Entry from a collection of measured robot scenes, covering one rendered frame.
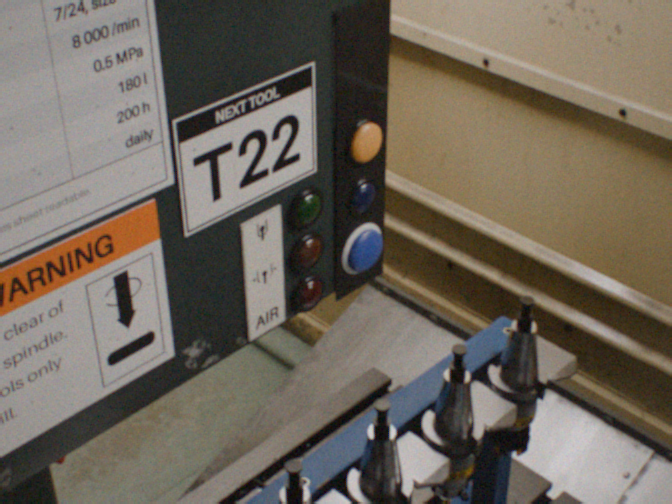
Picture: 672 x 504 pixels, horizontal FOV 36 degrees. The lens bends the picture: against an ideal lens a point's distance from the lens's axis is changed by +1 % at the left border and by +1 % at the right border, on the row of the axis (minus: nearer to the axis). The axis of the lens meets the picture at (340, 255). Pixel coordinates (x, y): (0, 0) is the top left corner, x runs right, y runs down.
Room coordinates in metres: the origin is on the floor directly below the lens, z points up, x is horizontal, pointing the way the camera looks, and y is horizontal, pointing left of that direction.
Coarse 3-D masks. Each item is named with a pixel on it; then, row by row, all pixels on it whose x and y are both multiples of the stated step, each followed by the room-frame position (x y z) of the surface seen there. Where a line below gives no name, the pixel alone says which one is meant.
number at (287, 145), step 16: (272, 112) 0.51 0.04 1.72; (288, 112) 0.51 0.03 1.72; (304, 112) 0.52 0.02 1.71; (240, 128) 0.49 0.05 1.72; (256, 128) 0.50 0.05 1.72; (272, 128) 0.51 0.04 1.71; (288, 128) 0.51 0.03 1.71; (304, 128) 0.52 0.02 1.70; (240, 144) 0.49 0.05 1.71; (256, 144) 0.50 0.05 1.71; (272, 144) 0.51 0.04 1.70; (288, 144) 0.51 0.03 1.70; (304, 144) 0.52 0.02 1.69; (240, 160) 0.49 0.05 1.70; (256, 160) 0.50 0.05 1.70; (272, 160) 0.51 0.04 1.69; (288, 160) 0.51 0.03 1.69; (304, 160) 0.52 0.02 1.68; (240, 176) 0.49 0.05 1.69; (256, 176) 0.50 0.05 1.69; (272, 176) 0.50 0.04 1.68; (240, 192) 0.49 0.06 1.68
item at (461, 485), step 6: (468, 480) 0.77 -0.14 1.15; (438, 486) 0.76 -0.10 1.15; (444, 486) 0.75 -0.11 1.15; (450, 486) 0.75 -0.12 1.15; (456, 486) 0.75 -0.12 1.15; (462, 486) 0.76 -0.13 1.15; (438, 492) 0.76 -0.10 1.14; (444, 492) 0.75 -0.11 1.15; (450, 492) 0.75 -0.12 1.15; (456, 492) 0.75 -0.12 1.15; (462, 492) 0.76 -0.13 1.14; (444, 498) 0.76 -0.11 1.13; (450, 498) 0.75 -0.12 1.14
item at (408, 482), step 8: (400, 464) 0.72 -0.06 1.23; (352, 472) 0.71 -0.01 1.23; (408, 472) 0.71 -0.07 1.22; (352, 480) 0.70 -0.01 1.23; (408, 480) 0.70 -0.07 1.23; (352, 488) 0.69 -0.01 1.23; (408, 488) 0.69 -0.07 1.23; (352, 496) 0.68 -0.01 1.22; (360, 496) 0.68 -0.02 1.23; (400, 496) 0.68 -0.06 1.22; (408, 496) 0.68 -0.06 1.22
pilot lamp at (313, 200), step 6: (306, 198) 0.52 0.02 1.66; (312, 198) 0.52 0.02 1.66; (318, 198) 0.52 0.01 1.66; (300, 204) 0.52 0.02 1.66; (306, 204) 0.52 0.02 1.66; (312, 204) 0.52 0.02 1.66; (318, 204) 0.52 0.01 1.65; (300, 210) 0.51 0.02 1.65; (306, 210) 0.52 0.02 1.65; (312, 210) 0.52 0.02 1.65; (318, 210) 0.52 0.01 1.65; (300, 216) 0.51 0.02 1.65; (306, 216) 0.52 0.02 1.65; (312, 216) 0.52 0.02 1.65; (300, 222) 0.52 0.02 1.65; (306, 222) 0.52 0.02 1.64
